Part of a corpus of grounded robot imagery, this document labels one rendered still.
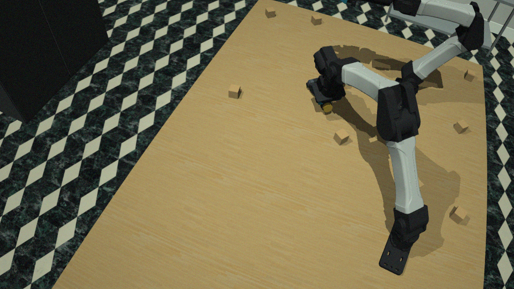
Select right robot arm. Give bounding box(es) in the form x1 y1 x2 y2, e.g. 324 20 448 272
373 0 484 95

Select small tan cube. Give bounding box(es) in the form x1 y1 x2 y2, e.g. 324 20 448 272
333 128 349 145
311 14 322 26
450 206 468 224
265 7 275 18
464 69 475 82
228 84 241 99
454 120 469 134

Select dark grey hose nozzle with red front ring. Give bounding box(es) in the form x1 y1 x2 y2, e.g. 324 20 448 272
306 78 333 113

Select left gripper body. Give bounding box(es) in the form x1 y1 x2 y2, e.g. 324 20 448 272
311 83 346 103

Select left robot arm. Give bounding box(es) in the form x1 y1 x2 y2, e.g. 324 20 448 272
313 46 429 275

